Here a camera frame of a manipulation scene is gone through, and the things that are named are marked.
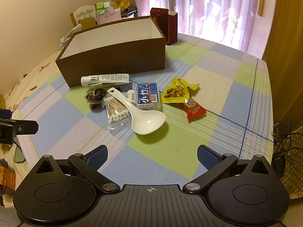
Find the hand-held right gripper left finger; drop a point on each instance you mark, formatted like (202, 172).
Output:
(98, 157)

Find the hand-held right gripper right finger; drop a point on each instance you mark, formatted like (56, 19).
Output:
(208, 157)

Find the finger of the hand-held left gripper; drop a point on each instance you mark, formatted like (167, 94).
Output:
(23, 127)
(5, 113)

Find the red snack packet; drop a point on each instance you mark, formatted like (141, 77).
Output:
(194, 110)

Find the cream hair claw clip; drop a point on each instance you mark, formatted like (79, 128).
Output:
(106, 86)

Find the yellow snack packet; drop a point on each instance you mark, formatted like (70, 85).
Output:
(176, 92)

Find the white squeeze tube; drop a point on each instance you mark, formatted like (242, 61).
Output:
(104, 78)

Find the blue tissue pack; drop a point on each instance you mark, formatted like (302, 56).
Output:
(149, 97)

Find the brown cardboard box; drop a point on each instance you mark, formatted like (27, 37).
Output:
(106, 61)

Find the bag of cotton swabs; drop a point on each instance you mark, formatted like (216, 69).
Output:
(116, 112)

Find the white plastic spoon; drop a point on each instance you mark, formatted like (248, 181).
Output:
(146, 123)

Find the dark hair scrunchie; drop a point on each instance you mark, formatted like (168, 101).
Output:
(93, 95)

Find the small white bottle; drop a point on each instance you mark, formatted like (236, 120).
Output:
(131, 97)

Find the quilted yellow cushion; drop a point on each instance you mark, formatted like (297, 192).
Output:
(294, 165)

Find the white chair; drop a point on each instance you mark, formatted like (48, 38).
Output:
(81, 16)

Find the dark red gift box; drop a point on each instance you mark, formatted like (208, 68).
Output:
(159, 20)
(172, 28)

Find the pink paper box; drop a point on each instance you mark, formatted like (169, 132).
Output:
(107, 17)

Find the wooden wardrobe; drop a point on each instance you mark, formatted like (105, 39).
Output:
(284, 40)

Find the green tissue packs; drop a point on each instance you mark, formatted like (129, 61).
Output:
(104, 6)

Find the pink curtain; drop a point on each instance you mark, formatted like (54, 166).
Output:
(201, 11)

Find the black bag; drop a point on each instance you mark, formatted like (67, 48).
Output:
(129, 13)

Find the yellow plastic bag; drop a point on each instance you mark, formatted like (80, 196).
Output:
(122, 4)

